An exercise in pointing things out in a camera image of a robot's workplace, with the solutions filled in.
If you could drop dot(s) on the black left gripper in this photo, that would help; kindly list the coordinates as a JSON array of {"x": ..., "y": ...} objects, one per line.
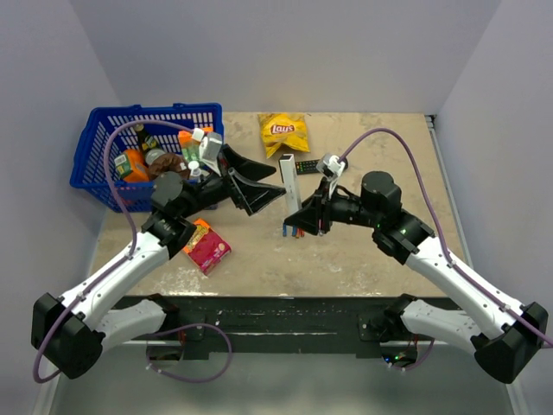
[{"x": 245, "y": 194}]

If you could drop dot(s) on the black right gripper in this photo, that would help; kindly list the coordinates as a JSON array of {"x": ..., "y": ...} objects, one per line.
[{"x": 318, "y": 214}]

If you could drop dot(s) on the white remote control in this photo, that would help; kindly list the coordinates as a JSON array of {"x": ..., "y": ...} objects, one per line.
[{"x": 287, "y": 165}]

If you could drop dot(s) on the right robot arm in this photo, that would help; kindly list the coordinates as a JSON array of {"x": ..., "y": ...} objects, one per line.
[{"x": 501, "y": 333}]

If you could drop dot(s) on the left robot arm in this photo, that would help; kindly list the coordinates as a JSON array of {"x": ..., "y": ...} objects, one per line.
[{"x": 73, "y": 330}]

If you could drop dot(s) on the black TV remote control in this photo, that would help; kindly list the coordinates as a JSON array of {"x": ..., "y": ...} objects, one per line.
[{"x": 306, "y": 167}]

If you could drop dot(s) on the small white-capped bottle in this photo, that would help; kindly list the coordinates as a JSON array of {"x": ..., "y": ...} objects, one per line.
[{"x": 194, "y": 171}]

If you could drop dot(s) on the orange green snack box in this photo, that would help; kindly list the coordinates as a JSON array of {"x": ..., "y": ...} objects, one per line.
[{"x": 189, "y": 146}]

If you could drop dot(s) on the brown round package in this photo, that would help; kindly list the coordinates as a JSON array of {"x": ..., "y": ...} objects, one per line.
[{"x": 168, "y": 162}]

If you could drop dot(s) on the yellow Lays chips bag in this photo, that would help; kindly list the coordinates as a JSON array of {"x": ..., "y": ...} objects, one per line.
[{"x": 283, "y": 129}]

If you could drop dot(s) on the pink orange candy box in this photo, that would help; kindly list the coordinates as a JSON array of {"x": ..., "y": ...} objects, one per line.
[{"x": 206, "y": 248}]

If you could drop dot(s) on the orange juice carton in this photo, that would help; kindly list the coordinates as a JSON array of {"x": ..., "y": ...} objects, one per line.
[{"x": 130, "y": 166}]

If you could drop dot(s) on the dark glass bottle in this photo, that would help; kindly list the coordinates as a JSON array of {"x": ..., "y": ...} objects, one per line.
[{"x": 149, "y": 147}]

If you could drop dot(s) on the blue plastic shopping basket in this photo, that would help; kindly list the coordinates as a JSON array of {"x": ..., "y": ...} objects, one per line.
[{"x": 88, "y": 161}]

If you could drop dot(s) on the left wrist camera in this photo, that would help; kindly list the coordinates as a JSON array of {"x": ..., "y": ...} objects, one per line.
[{"x": 210, "y": 144}]

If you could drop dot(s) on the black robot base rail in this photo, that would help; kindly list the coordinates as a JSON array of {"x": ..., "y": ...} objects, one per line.
[{"x": 286, "y": 325}]

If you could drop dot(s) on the aluminium frame rail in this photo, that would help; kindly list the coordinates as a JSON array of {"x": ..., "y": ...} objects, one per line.
[{"x": 430, "y": 121}]

